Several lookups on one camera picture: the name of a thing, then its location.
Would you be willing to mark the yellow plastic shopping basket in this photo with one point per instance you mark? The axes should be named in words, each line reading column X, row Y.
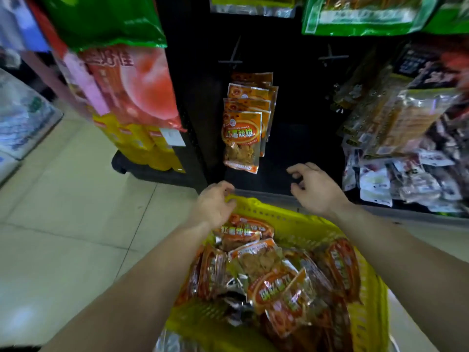
column 293, row 223

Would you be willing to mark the strip of orange-beige packets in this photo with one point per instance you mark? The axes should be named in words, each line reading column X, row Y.
column 403, row 120

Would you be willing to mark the pile of orange snack packets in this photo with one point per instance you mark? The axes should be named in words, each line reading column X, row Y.
column 275, row 289

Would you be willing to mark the hanging yellow red-label packets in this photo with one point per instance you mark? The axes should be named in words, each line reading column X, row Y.
column 135, row 146

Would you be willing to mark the yellow-edged dark stick packet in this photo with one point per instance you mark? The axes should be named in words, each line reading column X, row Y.
column 253, row 7

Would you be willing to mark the metal peg hook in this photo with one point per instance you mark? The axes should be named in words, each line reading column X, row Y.
column 231, row 62
column 331, row 57

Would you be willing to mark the green-bordered skewer packet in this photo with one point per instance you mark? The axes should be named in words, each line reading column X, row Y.
column 366, row 21

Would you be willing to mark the pile of small white packets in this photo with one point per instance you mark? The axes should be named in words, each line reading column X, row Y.
column 403, row 183

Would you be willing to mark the person's left forearm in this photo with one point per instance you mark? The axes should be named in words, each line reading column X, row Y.
column 128, row 300

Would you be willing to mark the person's black trousers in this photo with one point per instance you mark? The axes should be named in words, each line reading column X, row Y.
column 18, row 349

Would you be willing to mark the green apple print bag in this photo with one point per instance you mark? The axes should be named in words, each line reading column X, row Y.
column 102, row 21

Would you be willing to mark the white printed sack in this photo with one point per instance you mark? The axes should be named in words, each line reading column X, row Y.
column 25, row 117

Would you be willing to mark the cartoon print packet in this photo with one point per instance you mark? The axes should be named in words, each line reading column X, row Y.
column 25, row 29

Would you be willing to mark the person's right hand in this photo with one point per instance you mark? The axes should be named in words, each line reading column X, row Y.
column 318, row 190

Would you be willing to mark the green stick snack packet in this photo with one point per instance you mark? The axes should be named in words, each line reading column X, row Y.
column 447, row 21

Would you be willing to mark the person's left hand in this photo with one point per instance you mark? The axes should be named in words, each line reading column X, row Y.
column 212, row 207

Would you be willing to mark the black base plinth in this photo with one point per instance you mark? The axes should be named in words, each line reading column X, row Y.
column 146, row 174

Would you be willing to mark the pink peach print bag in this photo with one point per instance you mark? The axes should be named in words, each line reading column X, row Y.
column 139, row 87

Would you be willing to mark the white price card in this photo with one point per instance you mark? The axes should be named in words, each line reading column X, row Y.
column 172, row 137

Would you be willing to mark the person's right forearm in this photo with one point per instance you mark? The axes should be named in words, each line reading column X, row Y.
column 410, row 267

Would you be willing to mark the blue printed sack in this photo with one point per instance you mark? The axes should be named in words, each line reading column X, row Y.
column 7, row 166

